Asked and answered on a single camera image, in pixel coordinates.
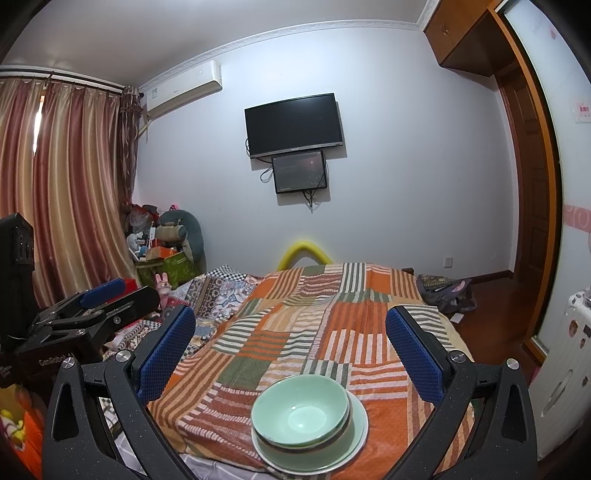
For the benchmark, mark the light green plate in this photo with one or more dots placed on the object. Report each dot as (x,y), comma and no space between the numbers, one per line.
(358,424)

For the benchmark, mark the orange printed cloth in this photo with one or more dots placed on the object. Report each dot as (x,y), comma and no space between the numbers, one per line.
(21,429)

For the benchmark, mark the grey plush toy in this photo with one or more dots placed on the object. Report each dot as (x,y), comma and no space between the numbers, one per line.
(189,230)

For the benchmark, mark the grey bedsheet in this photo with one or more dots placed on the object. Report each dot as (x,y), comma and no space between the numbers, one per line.
(221,473)

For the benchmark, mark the pink bunny toy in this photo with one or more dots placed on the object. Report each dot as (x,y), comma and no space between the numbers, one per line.
(162,282)

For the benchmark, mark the white wall socket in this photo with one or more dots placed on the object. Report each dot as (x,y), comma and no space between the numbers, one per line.
(449,263)

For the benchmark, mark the small black monitor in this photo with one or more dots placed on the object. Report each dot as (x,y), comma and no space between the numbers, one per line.
(300,170)

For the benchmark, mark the white air conditioner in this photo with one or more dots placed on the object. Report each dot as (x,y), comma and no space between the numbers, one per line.
(182,90)

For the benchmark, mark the light green bowl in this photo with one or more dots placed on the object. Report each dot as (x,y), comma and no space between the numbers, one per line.
(300,415)

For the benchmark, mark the striped patchwork blanket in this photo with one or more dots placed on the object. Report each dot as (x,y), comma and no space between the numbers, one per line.
(323,300)

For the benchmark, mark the red plastic bag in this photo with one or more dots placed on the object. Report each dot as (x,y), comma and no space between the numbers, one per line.
(138,217)

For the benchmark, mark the wooden overhead cabinet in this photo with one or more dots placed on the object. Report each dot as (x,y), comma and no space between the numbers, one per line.
(461,32)

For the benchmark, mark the wooden door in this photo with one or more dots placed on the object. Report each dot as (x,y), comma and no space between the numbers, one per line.
(531,194)

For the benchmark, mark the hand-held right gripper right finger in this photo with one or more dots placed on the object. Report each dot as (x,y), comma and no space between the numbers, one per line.
(415,360)

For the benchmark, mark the green cardboard box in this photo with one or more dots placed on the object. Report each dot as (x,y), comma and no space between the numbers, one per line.
(175,272)

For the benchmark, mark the curtain rail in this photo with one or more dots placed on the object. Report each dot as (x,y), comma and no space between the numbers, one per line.
(60,78)

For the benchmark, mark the black wall television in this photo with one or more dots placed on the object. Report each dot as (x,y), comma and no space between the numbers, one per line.
(295,124)

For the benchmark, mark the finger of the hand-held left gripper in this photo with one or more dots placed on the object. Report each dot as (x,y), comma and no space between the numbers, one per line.
(101,290)
(134,304)

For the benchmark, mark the air conditioner pipe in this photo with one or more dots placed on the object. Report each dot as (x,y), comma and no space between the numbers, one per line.
(144,129)

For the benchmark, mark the checkered patterned blanket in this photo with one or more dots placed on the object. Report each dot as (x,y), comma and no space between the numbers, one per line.
(221,290)

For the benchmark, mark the white heater with stickers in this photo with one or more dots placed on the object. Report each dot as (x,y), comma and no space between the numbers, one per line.
(563,392)

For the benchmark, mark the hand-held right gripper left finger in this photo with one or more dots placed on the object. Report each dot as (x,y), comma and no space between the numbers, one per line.
(168,355)

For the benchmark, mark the dark patterned bag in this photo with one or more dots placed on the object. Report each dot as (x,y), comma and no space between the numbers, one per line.
(445,290)

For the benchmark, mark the red wall sticker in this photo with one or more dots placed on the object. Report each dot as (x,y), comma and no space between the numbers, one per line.
(582,110)

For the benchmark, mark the striped brown curtain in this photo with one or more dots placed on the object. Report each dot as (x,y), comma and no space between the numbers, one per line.
(74,184)

